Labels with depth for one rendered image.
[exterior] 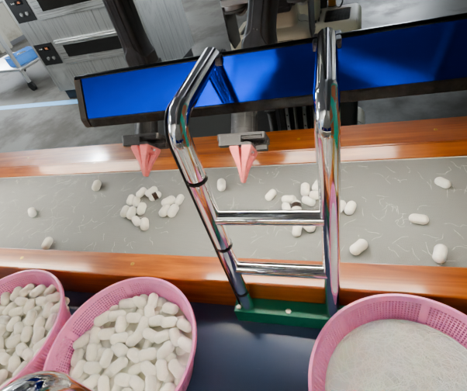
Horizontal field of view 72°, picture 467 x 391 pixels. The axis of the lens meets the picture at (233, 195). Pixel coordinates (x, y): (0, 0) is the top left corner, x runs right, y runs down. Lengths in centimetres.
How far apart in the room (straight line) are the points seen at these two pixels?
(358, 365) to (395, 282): 14
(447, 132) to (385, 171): 17
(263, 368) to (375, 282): 24
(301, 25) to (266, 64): 78
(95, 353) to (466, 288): 62
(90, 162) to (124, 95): 59
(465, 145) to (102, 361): 84
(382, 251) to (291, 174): 29
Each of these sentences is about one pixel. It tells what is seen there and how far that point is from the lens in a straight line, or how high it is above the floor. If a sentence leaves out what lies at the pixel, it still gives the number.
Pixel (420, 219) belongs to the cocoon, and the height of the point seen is 76.
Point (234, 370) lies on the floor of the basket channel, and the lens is 63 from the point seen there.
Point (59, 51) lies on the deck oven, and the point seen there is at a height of 52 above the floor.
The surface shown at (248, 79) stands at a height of 108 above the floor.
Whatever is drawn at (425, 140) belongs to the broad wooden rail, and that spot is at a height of 77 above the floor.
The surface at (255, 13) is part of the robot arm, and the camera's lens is 69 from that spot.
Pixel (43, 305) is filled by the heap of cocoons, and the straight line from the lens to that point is 82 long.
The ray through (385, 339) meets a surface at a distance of 58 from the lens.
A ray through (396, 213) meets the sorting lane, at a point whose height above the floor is 74.
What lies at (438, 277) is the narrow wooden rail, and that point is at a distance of 60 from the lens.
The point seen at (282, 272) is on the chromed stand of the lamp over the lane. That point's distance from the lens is 49.
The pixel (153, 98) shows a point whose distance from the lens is 50.
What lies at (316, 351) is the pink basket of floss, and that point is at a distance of 53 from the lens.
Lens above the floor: 126
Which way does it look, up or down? 42 degrees down
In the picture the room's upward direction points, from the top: 18 degrees counter-clockwise
